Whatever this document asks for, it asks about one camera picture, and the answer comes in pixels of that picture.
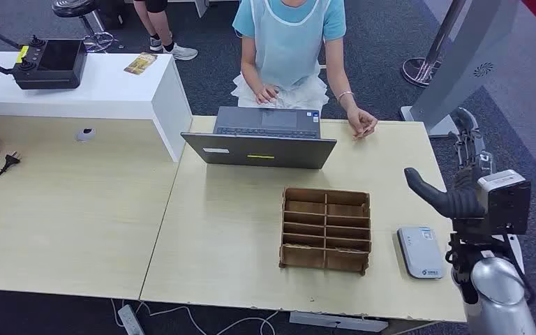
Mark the person's left hand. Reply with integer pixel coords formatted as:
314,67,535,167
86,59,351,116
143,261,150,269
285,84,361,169
346,108,379,140

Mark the person's right hand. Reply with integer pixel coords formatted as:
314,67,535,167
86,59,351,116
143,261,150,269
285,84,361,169
255,84,281,105

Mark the wooden slotted card organizer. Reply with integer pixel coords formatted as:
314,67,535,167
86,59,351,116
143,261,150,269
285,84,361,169
278,187,371,277

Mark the autumn hotel card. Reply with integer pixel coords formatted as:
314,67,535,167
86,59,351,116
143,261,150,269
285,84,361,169
124,52,158,76

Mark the standing person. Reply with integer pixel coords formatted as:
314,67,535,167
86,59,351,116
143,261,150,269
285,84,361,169
133,0,199,61

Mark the grey card reader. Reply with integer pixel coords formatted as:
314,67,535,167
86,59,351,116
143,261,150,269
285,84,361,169
397,226,445,280

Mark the grey laptop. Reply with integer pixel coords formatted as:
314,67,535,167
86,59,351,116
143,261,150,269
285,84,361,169
181,106,337,170

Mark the grey kiosk stand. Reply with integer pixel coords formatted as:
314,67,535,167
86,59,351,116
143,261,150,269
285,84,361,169
399,0,523,138

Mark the white raised counter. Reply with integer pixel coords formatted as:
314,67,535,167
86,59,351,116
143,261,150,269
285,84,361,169
0,50,193,163

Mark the black case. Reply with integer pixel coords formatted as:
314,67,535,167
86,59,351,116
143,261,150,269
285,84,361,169
96,0,131,29

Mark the grey under-desk bar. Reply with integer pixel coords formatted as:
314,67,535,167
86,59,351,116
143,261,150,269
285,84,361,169
289,311,389,334

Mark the black round stool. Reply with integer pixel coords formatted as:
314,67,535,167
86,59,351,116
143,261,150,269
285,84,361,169
51,0,124,52

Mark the black remote controller with antennas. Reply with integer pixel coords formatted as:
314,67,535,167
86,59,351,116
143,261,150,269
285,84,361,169
0,18,88,90

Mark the white power strip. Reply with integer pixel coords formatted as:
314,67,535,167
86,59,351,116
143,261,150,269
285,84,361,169
117,304,145,335

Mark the chrome stanchion post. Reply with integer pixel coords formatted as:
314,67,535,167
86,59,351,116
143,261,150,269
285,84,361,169
401,0,468,89

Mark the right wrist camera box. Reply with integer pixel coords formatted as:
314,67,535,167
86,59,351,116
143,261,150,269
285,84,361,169
476,170,532,235

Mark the white floor cable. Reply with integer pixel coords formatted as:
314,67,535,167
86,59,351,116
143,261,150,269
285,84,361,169
110,298,278,335

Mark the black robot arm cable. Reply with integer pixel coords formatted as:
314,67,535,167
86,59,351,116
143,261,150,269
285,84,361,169
445,231,536,306

